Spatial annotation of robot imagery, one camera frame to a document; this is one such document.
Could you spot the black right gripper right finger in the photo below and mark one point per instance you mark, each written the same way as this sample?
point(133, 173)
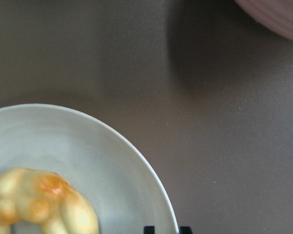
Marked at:
point(185, 230)

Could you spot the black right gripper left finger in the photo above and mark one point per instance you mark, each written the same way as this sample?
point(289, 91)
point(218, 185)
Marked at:
point(149, 230)

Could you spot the white round plate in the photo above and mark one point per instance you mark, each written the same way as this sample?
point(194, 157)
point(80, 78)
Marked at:
point(105, 167)

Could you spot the glazed twisted donut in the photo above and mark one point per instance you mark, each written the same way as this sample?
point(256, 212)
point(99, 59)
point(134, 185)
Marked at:
point(46, 199)

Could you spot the pink bowl with ice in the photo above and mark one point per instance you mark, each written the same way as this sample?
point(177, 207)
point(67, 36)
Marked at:
point(276, 15)

